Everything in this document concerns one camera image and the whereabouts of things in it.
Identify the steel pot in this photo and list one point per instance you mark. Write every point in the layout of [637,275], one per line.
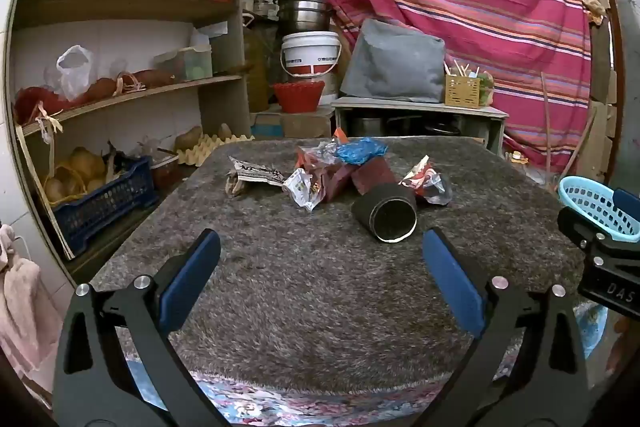
[365,127]

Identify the person's right forearm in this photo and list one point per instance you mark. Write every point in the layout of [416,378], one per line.
[620,347]

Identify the grey cushion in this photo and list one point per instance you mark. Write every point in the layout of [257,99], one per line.
[395,62]

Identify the steel stockpot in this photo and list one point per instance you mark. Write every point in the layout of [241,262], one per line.
[302,14]

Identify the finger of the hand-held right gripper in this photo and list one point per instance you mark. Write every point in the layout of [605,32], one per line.
[629,206]
[570,222]

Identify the wooden shelf unit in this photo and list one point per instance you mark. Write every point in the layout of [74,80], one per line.
[125,4]

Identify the yellow oil jug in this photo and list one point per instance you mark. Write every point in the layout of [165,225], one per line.
[257,72]

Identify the potatoes in yellow net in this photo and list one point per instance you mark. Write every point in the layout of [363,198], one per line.
[82,164]

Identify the floral tablecloth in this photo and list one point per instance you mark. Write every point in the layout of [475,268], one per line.
[310,404]

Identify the wooden stick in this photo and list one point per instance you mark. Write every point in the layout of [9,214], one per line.
[546,122]

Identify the dark blue plastic crate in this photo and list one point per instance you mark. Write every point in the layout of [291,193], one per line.
[105,207]

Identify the brown cardboard box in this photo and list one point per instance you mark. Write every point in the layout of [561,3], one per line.
[300,124]

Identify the hanging plush toy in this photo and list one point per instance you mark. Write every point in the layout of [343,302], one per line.
[594,11]

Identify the white plastic bag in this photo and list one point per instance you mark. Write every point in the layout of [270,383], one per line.
[75,72]

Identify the white snack wrapper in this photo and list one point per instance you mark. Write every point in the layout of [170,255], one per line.
[300,189]

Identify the cardboard egg tray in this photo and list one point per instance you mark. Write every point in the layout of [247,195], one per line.
[220,147]

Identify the pink towel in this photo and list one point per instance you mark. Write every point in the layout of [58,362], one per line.
[25,307]

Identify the blue plastic bag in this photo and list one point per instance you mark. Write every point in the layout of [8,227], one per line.
[360,152]

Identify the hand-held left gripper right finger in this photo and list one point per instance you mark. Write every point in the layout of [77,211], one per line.
[452,279]

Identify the grey low cabinet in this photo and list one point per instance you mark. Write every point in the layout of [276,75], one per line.
[415,109]

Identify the black cylindrical can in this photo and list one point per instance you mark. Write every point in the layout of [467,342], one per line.
[390,217]

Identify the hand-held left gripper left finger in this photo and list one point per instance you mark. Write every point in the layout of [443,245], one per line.
[192,279]

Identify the clear plastic container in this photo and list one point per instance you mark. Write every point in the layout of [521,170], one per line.
[192,63]

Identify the red and white wrapper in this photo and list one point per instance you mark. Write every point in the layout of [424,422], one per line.
[427,184]

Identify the newspaper piece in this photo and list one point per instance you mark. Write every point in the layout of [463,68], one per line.
[252,174]

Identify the small woven yellow basket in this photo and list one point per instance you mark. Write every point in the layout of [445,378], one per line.
[462,93]

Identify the clear plastic oil bottle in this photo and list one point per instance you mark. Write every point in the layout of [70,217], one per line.
[516,158]

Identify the silver foil wrapper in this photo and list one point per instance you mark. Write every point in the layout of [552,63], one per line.
[320,152]

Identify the red plastic basket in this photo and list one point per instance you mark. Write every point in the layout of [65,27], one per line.
[298,97]

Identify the white plastic bucket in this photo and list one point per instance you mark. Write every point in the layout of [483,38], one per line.
[310,54]

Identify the red lidded container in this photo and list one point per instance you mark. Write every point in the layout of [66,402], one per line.
[164,172]

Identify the light blue plastic basket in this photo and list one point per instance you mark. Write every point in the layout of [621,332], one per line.
[592,202]

